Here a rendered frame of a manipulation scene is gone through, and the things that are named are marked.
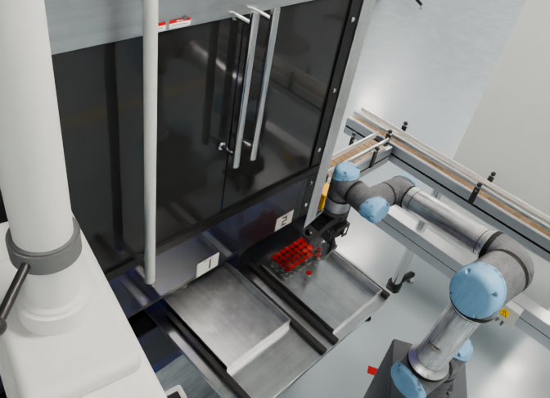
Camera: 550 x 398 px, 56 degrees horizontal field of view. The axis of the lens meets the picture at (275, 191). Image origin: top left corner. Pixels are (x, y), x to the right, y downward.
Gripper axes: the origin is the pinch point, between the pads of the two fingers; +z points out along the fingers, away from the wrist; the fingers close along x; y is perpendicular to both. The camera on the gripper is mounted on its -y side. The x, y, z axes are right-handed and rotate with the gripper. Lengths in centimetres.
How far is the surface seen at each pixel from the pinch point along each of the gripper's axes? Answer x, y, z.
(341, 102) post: 19.8, 16.8, -42.2
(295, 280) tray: 3.3, -3.5, 13.9
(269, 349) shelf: -12.9, -27.8, 14.2
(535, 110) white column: 9, 153, -11
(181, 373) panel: 14, -40, 54
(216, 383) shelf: -13, -47, 14
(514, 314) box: -44, 94, 49
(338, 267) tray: -0.2, 14.0, 14.0
